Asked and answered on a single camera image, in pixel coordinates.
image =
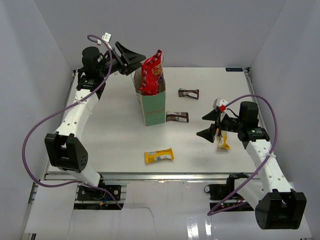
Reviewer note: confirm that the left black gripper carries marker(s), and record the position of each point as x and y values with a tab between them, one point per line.
132	58

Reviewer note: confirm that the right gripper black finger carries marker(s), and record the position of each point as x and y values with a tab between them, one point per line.
213	115
208	134

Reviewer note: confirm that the yellow bar wrapper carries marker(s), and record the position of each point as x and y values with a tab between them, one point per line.
223	136
159	155

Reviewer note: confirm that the red cookie snack bag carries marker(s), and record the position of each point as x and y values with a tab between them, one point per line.
151	75

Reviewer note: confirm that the brown bar wrapper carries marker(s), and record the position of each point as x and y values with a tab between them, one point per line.
177	116
190	93

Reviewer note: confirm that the green white paper bag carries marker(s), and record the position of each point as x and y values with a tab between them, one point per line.
153	107

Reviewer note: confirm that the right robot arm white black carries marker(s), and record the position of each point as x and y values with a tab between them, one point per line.
276	204

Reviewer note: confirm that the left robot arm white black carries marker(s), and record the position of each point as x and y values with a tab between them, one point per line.
64	147

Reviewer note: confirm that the blue label right corner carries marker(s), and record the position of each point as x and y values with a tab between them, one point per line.
234	69

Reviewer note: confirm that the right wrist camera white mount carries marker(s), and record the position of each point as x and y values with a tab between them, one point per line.
221	105

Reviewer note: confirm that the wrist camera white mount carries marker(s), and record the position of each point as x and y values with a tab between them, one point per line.
221	105
105	38

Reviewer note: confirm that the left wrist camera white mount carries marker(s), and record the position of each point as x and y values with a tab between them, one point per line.
105	38

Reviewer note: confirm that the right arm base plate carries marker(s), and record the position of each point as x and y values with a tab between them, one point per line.
217	192

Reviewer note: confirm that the aluminium front rail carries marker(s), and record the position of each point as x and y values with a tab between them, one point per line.
133	176

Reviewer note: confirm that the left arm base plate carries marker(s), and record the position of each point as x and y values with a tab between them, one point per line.
86	194

